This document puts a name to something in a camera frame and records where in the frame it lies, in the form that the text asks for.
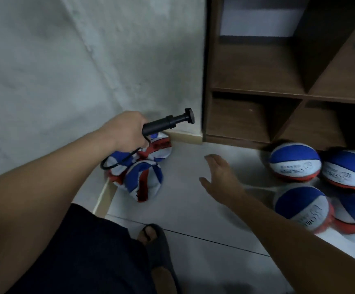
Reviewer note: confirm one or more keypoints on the person's right hand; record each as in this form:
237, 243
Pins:
223, 180

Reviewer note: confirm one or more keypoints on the person's right forearm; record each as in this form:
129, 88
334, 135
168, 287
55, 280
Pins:
306, 248

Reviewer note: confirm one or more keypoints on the black hand pump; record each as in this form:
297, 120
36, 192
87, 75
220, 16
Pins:
165, 124

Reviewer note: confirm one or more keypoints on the person's left forearm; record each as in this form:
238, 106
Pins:
36, 211

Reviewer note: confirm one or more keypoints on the brown wooden cubby shelf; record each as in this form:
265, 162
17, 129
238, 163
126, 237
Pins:
257, 64

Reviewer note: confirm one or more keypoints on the person's left foot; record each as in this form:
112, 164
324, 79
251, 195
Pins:
147, 235

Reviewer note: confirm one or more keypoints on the person's left hand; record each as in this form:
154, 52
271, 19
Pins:
125, 130

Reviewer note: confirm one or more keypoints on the black sandal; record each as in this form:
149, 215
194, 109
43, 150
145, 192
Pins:
162, 254

